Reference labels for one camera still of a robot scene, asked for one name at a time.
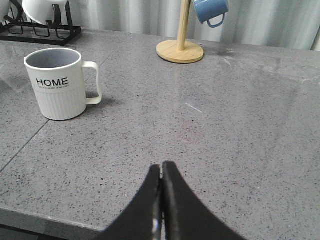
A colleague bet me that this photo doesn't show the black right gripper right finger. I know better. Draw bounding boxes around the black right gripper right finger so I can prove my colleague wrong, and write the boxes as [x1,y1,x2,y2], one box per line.
[162,161,243,240]

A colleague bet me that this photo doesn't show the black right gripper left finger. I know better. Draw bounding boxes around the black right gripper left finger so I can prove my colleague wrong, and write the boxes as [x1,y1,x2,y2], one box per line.
[95,164,162,240]

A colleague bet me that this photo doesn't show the cream HOME mug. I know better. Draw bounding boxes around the cream HOME mug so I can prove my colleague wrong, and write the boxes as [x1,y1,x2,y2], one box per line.
[24,48,102,121]

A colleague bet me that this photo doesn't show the wooden mug tree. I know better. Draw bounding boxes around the wooden mug tree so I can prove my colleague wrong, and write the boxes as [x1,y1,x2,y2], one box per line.
[156,0,204,64]

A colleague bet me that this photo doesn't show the blue enamel mug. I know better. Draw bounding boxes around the blue enamel mug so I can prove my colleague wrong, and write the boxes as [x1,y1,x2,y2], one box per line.
[192,0,229,28]

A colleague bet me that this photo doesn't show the right white hanging mug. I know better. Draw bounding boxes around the right white hanging mug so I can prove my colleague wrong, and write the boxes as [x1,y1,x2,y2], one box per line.
[22,0,68,26]

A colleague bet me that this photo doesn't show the black wire mug rack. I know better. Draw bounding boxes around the black wire mug rack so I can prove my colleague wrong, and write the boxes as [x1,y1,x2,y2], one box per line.
[0,0,82,46]

